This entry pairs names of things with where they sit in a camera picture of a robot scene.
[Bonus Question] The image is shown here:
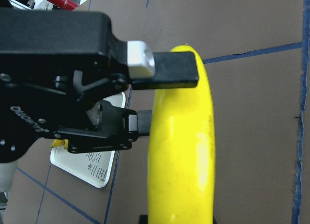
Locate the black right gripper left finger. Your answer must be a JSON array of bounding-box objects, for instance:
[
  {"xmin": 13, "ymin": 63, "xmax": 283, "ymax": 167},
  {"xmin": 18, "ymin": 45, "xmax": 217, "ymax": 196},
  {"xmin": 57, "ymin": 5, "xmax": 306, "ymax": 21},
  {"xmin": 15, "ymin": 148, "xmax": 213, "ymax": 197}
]
[{"xmin": 128, "ymin": 110, "xmax": 152, "ymax": 139}]

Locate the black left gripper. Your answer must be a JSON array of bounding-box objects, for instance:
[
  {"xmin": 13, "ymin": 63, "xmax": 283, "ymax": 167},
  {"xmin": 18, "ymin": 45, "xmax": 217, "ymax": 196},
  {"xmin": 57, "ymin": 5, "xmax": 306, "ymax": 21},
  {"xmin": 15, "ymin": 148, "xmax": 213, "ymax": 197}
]
[{"xmin": 0, "ymin": 10, "xmax": 138, "ymax": 163}]

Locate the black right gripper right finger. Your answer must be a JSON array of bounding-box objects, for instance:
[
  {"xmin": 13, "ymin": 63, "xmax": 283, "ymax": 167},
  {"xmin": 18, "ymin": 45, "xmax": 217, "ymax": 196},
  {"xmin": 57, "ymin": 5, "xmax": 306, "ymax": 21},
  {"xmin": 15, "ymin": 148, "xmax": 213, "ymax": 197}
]
[{"xmin": 127, "ymin": 40, "xmax": 199, "ymax": 90}]

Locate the yellow banana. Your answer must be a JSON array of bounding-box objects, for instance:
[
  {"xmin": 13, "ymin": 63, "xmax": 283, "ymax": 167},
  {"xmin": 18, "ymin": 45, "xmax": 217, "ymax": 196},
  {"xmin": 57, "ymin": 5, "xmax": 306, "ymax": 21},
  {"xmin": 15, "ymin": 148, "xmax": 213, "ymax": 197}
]
[
  {"xmin": 147, "ymin": 45, "xmax": 216, "ymax": 224},
  {"xmin": 50, "ymin": 139, "xmax": 68, "ymax": 149}
]

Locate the white bear tray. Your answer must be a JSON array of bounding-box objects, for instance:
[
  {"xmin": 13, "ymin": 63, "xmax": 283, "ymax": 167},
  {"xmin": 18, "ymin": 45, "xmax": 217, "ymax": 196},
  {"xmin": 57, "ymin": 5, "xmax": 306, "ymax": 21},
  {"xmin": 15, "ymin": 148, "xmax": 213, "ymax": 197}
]
[{"xmin": 50, "ymin": 91, "xmax": 127, "ymax": 189}]

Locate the red fire extinguisher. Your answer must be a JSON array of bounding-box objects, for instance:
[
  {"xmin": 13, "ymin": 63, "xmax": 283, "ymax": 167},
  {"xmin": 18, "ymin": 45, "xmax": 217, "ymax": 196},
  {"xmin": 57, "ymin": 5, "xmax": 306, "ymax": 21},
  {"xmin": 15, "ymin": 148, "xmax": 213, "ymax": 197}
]
[{"xmin": 46, "ymin": 0, "xmax": 79, "ymax": 11}]

